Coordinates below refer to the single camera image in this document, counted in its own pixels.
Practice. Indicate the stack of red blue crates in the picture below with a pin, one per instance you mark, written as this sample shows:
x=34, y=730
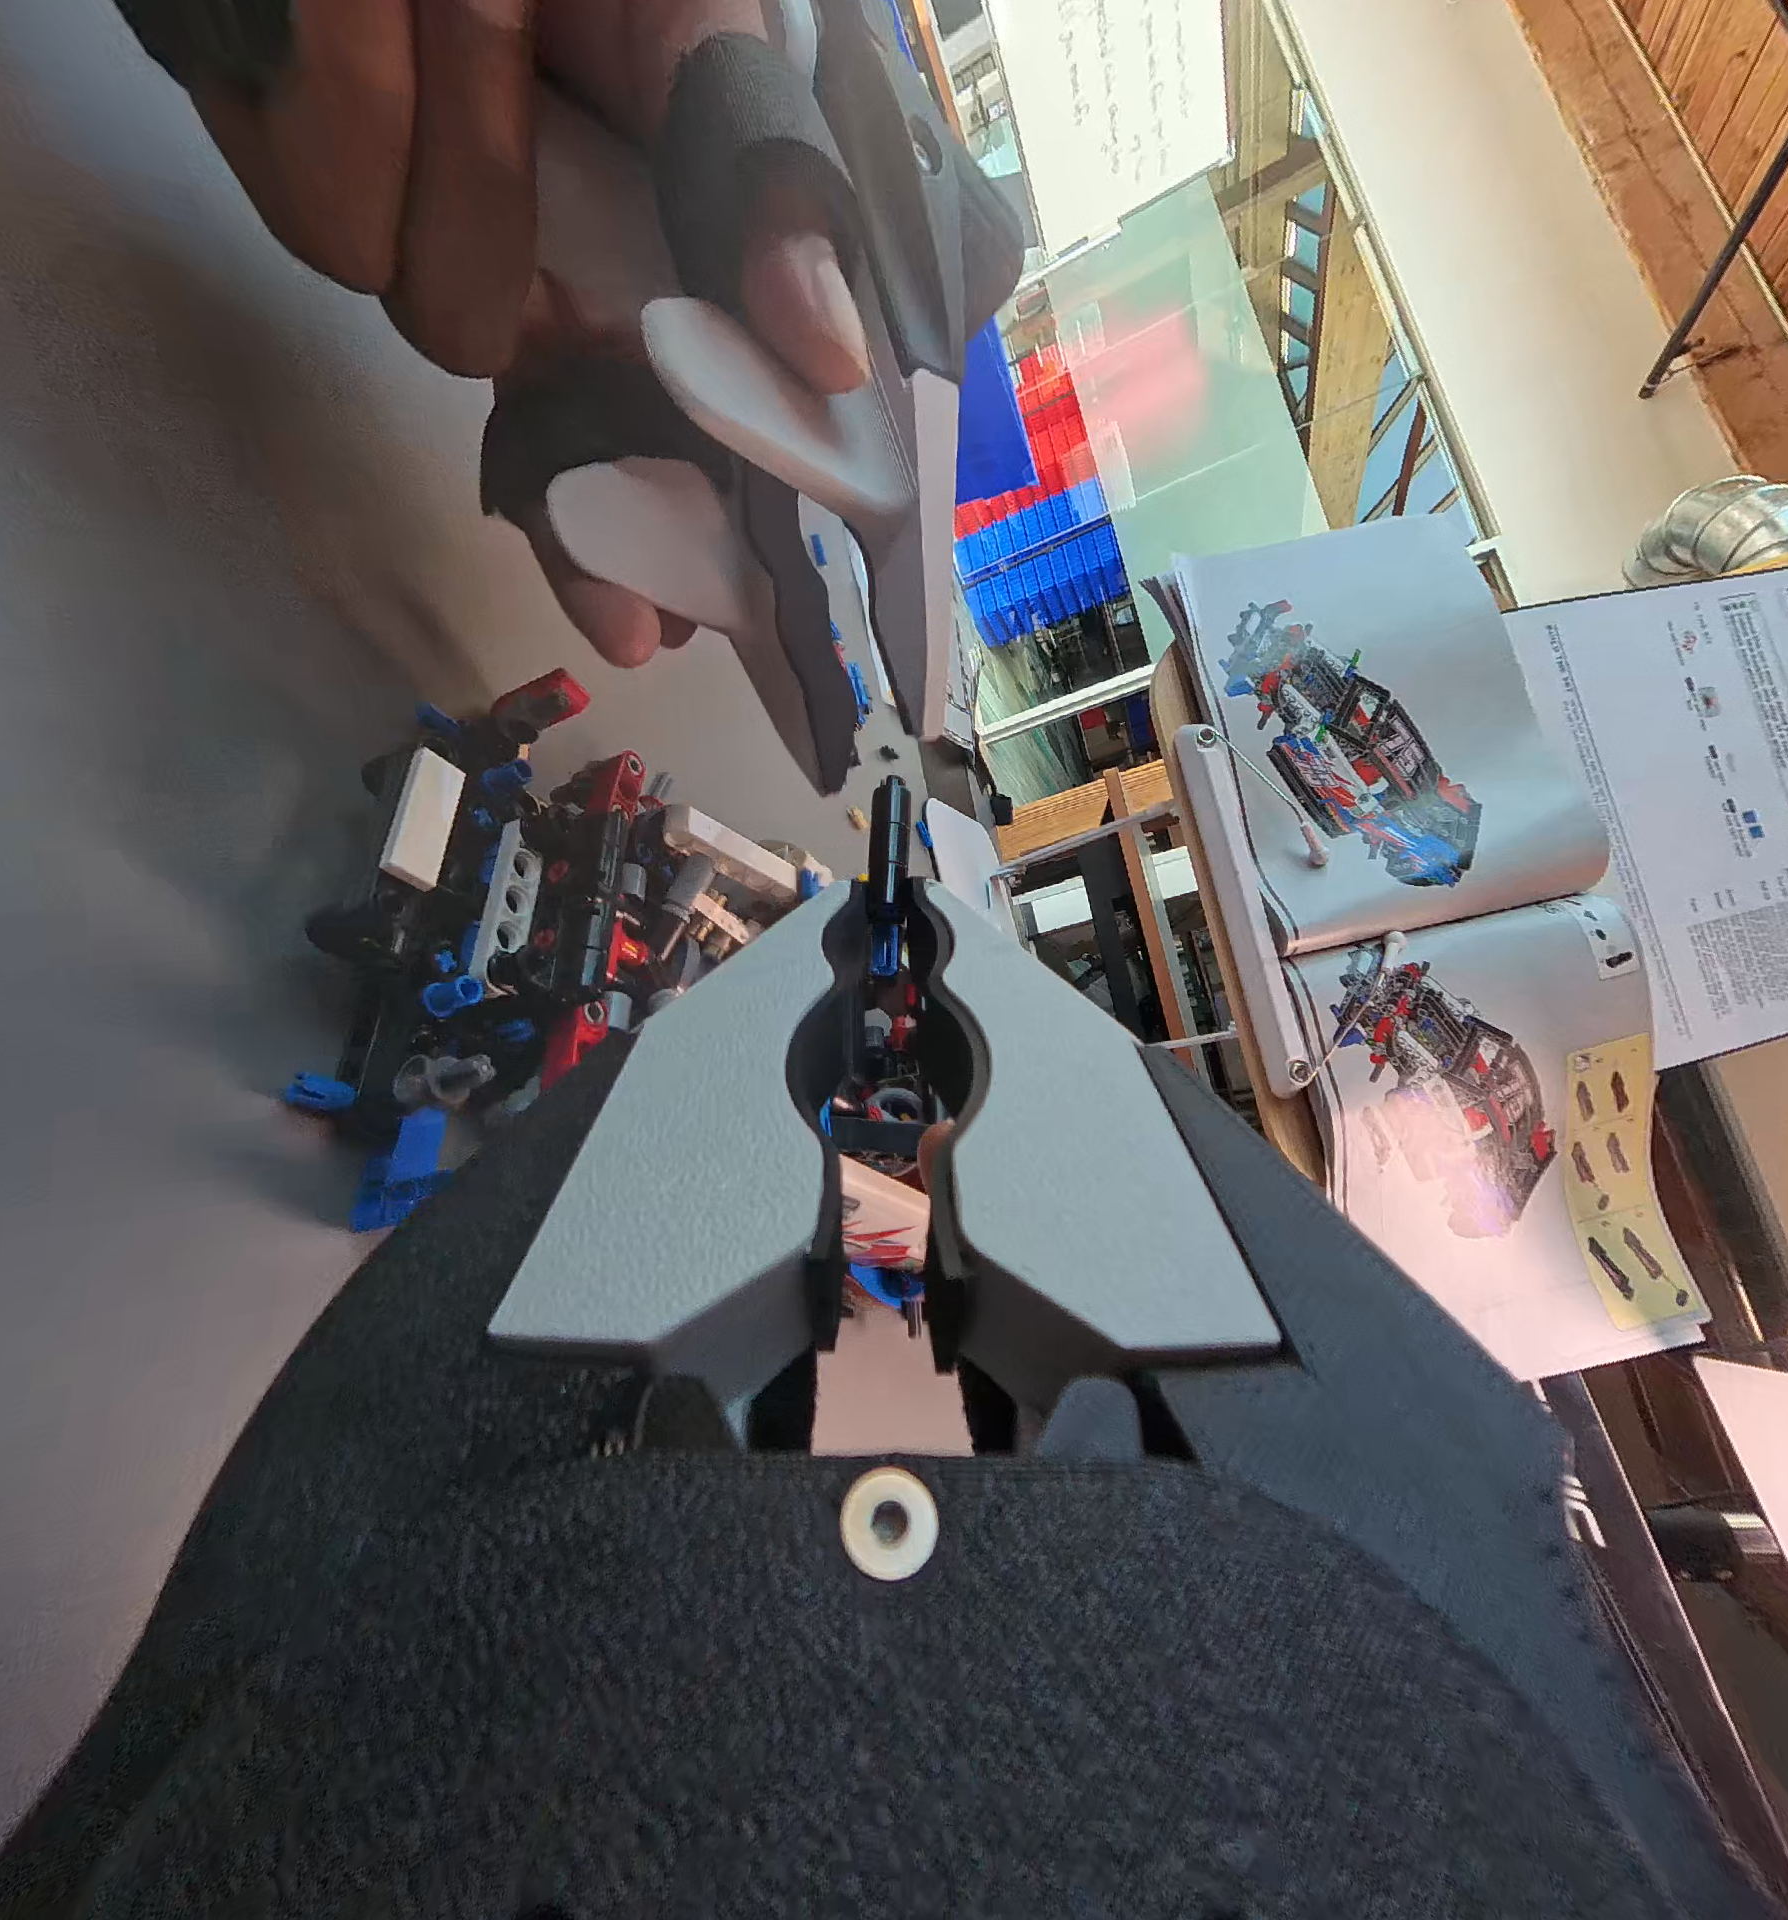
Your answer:
x=1045, y=496

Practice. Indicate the whiteboard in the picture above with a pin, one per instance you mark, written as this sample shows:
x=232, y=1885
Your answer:
x=1118, y=105

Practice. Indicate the toy car building manual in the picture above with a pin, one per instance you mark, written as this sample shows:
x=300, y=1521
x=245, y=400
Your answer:
x=1434, y=751

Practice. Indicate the silver air duct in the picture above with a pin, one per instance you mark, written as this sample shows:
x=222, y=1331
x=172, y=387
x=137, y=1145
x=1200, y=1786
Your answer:
x=1734, y=533

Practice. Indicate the black Lego beam subassembly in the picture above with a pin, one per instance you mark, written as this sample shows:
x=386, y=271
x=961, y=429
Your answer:
x=890, y=856

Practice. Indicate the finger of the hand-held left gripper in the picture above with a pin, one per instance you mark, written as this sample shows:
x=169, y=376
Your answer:
x=804, y=645
x=935, y=601

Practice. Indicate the white printed instruction sheet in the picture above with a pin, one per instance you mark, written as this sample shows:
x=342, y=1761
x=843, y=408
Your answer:
x=1734, y=824

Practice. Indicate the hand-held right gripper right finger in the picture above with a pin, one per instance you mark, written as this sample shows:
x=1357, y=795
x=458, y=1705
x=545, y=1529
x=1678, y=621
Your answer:
x=1118, y=1216

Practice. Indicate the grey desk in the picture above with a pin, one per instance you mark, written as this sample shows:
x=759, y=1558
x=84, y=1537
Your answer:
x=84, y=751

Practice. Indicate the partly built toy brick car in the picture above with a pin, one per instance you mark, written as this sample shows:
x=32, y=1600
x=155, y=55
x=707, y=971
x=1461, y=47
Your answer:
x=534, y=900

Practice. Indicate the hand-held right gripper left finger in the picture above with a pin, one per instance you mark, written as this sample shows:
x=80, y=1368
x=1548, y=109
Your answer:
x=670, y=1200

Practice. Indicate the white book stand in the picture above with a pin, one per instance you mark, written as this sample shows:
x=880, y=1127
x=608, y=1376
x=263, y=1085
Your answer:
x=1224, y=900

